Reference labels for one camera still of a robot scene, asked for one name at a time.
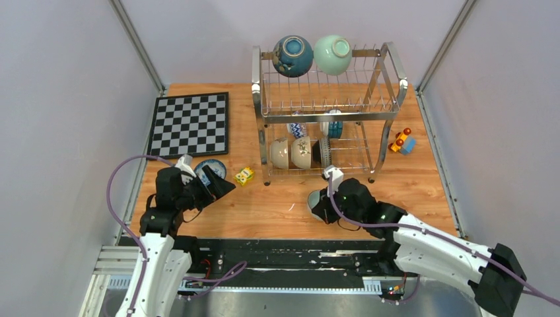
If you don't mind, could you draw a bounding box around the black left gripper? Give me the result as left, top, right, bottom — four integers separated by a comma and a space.
176, 165, 235, 211

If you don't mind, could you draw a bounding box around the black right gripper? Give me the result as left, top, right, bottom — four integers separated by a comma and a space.
312, 184, 365, 225

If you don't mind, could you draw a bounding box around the pale green striped bowl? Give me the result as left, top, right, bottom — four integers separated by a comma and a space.
307, 190, 326, 223

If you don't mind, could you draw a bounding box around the white blue floral bowl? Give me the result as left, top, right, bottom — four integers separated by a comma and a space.
194, 159, 227, 184

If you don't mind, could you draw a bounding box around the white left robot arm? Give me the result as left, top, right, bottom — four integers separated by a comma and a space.
116, 166, 236, 316

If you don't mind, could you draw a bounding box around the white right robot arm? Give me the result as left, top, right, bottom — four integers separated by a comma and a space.
310, 178, 527, 316

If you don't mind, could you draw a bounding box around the steel two-tier dish rack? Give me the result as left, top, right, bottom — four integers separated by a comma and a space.
252, 42, 409, 185

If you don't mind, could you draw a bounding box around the yellow green toy block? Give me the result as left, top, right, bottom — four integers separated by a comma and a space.
234, 166, 255, 186

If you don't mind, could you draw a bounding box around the dark patterned rim bowl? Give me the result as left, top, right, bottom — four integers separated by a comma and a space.
312, 137, 332, 168

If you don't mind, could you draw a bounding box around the cream bowl green leaf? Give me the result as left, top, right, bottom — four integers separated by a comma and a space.
291, 136, 312, 170

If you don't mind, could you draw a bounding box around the black white chessboard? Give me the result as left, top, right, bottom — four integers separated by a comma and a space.
147, 92, 230, 159

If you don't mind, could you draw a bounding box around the plain cream bowl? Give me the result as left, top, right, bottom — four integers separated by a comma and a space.
269, 137, 290, 170

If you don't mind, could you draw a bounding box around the teal white striped bowl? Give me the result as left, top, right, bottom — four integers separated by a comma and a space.
319, 121, 343, 139

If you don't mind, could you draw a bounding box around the orange blue toy car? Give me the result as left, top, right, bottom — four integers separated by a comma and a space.
388, 127, 417, 155

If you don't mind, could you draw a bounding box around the mint green glazed bowl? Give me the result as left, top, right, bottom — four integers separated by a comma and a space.
313, 34, 353, 76

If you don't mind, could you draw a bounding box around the dark blue glazed bowl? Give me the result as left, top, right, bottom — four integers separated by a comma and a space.
271, 35, 314, 78

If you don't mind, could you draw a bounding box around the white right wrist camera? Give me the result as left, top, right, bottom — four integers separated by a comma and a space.
322, 165, 344, 193

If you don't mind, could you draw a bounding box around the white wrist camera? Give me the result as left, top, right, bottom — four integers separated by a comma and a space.
174, 154, 197, 185
322, 165, 344, 193

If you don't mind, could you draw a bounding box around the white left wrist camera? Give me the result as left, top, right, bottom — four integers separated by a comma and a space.
174, 154, 197, 185

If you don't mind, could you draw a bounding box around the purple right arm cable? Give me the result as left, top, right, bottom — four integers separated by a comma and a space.
327, 181, 560, 307

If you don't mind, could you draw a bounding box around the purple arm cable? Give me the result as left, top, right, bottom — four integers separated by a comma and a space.
106, 155, 248, 317
327, 181, 560, 307

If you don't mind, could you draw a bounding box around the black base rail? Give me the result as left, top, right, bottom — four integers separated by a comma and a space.
173, 237, 405, 289

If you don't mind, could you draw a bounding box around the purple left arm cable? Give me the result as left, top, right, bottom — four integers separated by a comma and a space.
106, 155, 248, 317

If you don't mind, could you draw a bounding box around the aluminium left frame post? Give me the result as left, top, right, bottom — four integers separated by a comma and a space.
108, 0, 166, 97

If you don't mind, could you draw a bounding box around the aluminium frame post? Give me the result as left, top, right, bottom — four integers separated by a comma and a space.
108, 0, 166, 97
416, 0, 478, 94

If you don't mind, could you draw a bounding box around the aluminium right frame post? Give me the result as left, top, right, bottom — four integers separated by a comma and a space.
416, 0, 478, 94

